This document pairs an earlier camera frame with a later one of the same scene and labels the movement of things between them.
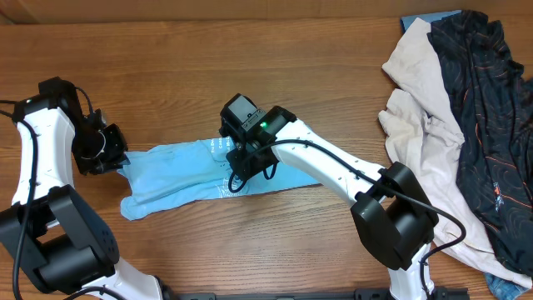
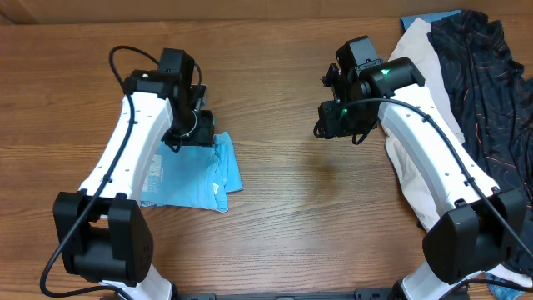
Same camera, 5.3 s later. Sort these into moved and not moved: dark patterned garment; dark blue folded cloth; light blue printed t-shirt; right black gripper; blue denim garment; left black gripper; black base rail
Moved: right black gripper; light blue printed t-shirt; left black gripper
Not moved: black base rail; dark blue folded cloth; blue denim garment; dark patterned garment
